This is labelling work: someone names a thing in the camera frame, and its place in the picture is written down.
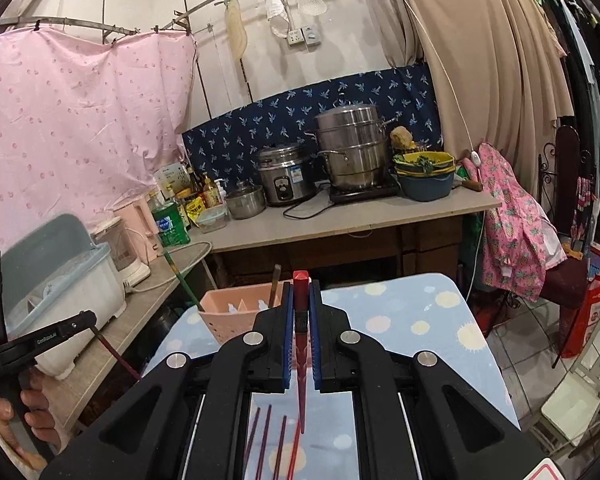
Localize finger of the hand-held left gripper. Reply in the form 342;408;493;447
32;310;99;358

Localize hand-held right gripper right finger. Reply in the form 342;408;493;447
307;280;552;480

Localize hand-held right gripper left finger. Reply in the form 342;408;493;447
39;281;296;480

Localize dark red chopstick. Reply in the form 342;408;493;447
272;415;287;480
243;406;259;463
94;326;142;382
255;405;273;480

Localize brown chopstick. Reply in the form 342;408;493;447
266;263;283;307

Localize pink perforated utensil basket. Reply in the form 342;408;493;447
197;287;287;357

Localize green chopstick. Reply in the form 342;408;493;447
163;250;205;313

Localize person's left hand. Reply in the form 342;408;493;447
0;372;64;454

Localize white dish drainer grey lid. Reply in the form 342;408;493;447
0;212;129;382

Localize wood grain side counter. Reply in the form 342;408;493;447
30;240;214;432

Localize white blender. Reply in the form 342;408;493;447
89;215;152;294

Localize blue polka-dot table cover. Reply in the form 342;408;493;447
140;272;525;480

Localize pink electric kettle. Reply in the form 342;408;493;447
112;197;164;264

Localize wooden kitchen table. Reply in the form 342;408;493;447
192;191;504;292

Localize small steel pot with lid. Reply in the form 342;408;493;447
224;182;267;220

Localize green detergent bottle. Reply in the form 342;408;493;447
147;187;191;247

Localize yellow seasoning packet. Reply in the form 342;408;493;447
184;197;206;226

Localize black induction cooker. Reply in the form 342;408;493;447
327;179;401;205

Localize steel rice cooker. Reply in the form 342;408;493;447
253;142;317;207

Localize dark sauce bottle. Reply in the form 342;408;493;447
187;162;204;196

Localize blue basin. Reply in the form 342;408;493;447
394;167;456;203

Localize pink printed curtain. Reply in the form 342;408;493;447
0;25;199;257

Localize stacked steel steamer pot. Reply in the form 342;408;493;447
304;103;399;191

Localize yellow basin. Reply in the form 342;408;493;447
392;150;457;175

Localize navy floral cloth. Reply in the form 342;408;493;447
181;63;444;197

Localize brown lumpy root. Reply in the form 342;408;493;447
390;126;417;152

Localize pink pineapple print garment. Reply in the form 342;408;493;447
459;142;569;304

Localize dark red chair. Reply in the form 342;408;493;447
534;125;597;312

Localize white stool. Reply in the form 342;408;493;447
539;310;600;453

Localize red paper bag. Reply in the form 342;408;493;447
559;241;600;359

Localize beige hanging paddle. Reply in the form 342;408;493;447
223;0;249;64

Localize white hanging cloth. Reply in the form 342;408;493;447
257;0;291;39

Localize beige curtain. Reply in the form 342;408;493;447
370;0;577;251

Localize hanging dark clothes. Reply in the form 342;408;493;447
525;0;600;161

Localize black power cable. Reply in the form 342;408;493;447
282;182;342;222

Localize white cord with switch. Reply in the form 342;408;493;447
379;0;484;168

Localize white wall socket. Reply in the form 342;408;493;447
285;24;325;49

